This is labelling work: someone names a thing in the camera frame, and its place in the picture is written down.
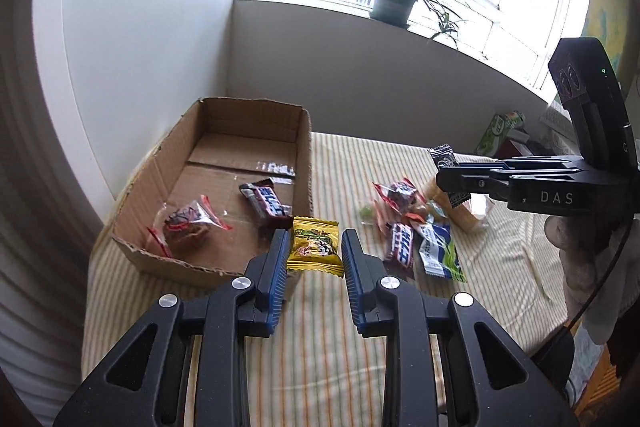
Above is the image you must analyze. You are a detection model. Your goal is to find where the black white candy packet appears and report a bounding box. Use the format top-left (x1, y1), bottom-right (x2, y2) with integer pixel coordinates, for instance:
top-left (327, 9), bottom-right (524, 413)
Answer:
top-left (428, 143), bottom-right (472, 209)

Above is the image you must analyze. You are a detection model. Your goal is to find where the bagged sliced bread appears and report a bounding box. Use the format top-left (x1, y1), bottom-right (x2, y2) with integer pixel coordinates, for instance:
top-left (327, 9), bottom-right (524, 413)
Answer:
top-left (425, 178), bottom-right (495, 233)

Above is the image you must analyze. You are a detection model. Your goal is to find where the red clear snack bag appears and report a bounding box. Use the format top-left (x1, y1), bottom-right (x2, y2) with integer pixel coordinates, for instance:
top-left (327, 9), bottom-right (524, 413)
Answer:
top-left (372, 178), bottom-right (428, 235)

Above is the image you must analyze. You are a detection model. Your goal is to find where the blue white snack packet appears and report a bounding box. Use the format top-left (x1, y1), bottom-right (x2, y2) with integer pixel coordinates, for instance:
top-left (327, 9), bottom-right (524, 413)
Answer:
top-left (413, 222), bottom-right (466, 283)

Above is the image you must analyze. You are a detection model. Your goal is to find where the small Snickers bar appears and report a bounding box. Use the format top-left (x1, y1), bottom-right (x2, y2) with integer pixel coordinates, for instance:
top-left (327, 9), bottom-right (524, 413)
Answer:
top-left (385, 222), bottom-right (413, 269)

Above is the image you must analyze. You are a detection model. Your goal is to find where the yellow candy packet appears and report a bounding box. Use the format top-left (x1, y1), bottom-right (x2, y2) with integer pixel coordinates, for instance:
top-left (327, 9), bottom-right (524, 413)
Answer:
top-left (286, 217), bottom-right (344, 277)

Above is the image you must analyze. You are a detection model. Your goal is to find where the red clear dates bag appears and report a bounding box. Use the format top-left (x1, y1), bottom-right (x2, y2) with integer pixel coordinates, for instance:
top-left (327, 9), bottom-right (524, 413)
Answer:
top-left (146, 194), bottom-right (232, 259)

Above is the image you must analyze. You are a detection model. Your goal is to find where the large Snickers bar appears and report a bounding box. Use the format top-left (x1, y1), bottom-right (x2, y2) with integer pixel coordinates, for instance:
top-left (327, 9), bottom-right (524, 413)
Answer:
top-left (239, 179), bottom-right (293, 229)

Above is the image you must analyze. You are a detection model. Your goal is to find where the clear green candy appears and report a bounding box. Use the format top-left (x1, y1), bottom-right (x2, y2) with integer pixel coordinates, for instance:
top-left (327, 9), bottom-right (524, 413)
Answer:
top-left (358, 204), bottom-right (376, 223)

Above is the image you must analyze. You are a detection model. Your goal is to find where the white gloved right hand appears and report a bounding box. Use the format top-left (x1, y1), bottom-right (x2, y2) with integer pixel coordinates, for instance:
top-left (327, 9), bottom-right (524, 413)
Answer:
top-left (544, 216), bottom-right (639, 345)

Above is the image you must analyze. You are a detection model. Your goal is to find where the green carton box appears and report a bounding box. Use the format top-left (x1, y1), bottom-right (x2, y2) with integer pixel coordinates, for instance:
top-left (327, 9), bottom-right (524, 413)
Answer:
top-left (474, 110), bottom-right (525, 157)

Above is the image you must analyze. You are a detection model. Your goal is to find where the brown cardboard box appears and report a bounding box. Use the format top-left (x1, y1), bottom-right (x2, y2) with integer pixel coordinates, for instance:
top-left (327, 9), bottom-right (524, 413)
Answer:
top-left (113, 98), bottom-right (312, 288)

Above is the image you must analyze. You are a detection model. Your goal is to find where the white radiator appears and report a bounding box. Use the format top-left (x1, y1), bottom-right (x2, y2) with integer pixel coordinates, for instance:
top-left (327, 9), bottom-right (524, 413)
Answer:
top-left (1, 0), bottom-right (101, 425)

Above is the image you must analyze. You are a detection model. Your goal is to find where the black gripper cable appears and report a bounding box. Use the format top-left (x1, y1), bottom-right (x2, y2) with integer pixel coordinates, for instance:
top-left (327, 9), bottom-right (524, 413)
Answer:
top-left (531, 218), bottom-right (634, 363)

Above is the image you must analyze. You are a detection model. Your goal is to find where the green yellow wall map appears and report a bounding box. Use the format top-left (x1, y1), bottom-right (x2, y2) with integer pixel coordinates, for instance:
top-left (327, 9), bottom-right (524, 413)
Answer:
top-left (582, 0), bottom-right (631, 72)

